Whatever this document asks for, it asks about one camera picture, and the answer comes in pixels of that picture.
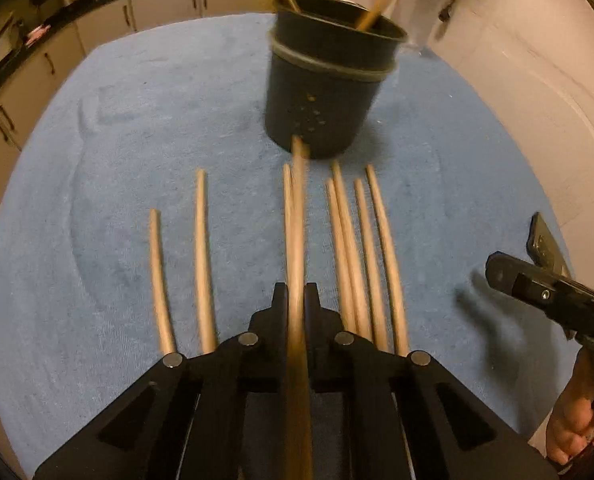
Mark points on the black smartphone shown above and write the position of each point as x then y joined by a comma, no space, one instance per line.
544,245

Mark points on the beige kitchen cabinets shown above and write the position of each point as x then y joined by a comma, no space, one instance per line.
167,2

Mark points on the clear plastic pitcher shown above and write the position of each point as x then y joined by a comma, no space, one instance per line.
419,20

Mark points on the person's right hand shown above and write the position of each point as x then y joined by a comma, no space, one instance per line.
572,410

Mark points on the pink cloth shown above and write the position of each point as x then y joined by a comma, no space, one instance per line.
37,34

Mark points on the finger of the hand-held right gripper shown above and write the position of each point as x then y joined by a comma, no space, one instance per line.
522,280

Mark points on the black chopstick holder cup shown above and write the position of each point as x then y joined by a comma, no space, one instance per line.
317,95

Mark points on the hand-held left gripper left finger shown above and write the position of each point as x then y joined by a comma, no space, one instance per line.
281,320

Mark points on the blue towel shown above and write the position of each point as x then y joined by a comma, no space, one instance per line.
102,210

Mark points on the row of wooden chopsticks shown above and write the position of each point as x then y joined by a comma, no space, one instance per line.
203,260

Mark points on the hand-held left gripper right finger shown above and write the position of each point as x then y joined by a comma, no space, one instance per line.
312,320

